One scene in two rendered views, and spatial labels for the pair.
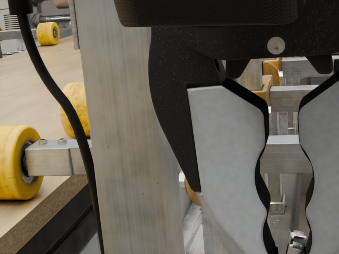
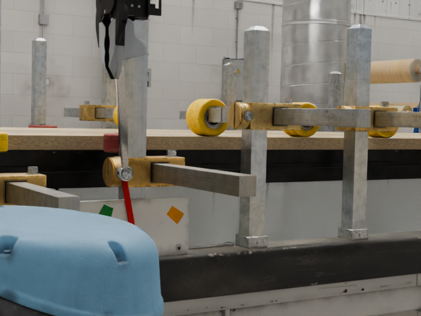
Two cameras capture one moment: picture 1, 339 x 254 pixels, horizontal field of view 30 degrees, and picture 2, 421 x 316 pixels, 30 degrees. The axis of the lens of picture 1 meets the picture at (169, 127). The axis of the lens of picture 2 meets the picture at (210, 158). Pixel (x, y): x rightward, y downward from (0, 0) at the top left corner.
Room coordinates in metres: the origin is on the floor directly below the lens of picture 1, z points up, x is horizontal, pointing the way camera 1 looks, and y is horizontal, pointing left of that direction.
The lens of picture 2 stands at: (-0.54, -1.02, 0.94)
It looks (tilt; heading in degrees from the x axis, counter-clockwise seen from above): 3 degrees down; 45
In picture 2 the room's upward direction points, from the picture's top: 1 degrees clockwise
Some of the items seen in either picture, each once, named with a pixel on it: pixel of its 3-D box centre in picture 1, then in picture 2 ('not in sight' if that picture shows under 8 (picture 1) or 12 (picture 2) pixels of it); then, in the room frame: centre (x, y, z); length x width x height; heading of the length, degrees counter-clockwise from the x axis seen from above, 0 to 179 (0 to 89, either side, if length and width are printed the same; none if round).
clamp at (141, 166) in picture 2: not in sight; (143, 171); (0.34, 0.02, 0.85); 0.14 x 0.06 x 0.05; 166
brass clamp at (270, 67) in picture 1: (266, 70); not in sight; (1.07, -0.17, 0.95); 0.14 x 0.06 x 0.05; 166
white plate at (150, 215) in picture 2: not in sight; (121, 229); (0.28, 0.00, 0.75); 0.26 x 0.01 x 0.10; 166
